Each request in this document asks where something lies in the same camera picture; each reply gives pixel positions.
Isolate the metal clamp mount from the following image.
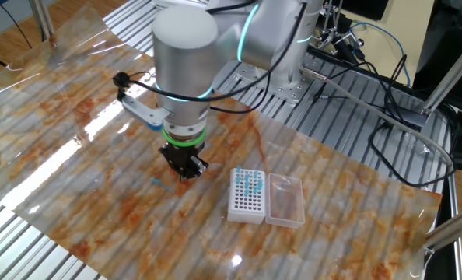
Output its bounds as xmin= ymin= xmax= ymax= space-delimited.
xmin=315 ymin=0 xmax=366 ymax=56

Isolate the clear plastic rack lid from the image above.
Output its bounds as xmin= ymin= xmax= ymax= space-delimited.
xmin=264 ymin=173 xmax=306 ymax=229

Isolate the black looped cable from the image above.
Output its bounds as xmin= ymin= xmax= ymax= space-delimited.
xmin=369 ymin=120 xmax=457 ymax=188

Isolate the grey adapter box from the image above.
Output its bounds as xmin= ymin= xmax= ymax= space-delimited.
xmin=398 ymin=107 xmax=429 ymax=128

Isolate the blue cable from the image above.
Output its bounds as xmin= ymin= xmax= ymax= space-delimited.
xmin=349 ymin=21 xmax=411 ymax=87

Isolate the thin black floor cable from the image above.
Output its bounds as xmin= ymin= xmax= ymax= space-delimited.
xmin=0 ymin=0 xmax=33 ymax=50

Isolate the white pipette tip rack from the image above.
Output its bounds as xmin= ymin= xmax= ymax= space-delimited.
xmin=226 ymin=166 xmax=267 ymax=226

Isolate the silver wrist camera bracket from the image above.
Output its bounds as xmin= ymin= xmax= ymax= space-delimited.
xmin=117 ymin=88 xmax=173 ymax=131

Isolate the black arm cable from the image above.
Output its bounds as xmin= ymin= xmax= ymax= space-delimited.
xmin=112 ymin=0 xmax=310 ymax=116

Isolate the thick grey cable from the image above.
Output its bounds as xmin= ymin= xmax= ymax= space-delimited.
xmin=299 ymin=65 xmax=456 ymax=169

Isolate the aluminium frame post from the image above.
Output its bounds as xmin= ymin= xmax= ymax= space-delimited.
xmin=421 ymin=30 xmax=462 ymax=117
xmin=424 ymin=201 xmax=462 ymax=254
xmin=28 ymin=0 xmax=56 ymax=42

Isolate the black screen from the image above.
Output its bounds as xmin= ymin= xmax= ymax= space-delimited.
xmin=339 ymin=0 xmax=390 ymax=22

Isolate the marble pattern plastic sheet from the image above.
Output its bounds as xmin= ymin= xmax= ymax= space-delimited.
xmin=0 ymin=3 xmax=444 ymax=280

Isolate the black cabinet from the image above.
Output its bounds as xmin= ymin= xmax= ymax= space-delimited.
xmin=412 ymin=0 xmax=462 ymax=117

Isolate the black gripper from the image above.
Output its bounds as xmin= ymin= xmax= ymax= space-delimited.
xmin=159 ymin=142 xmax=209 ymax=183

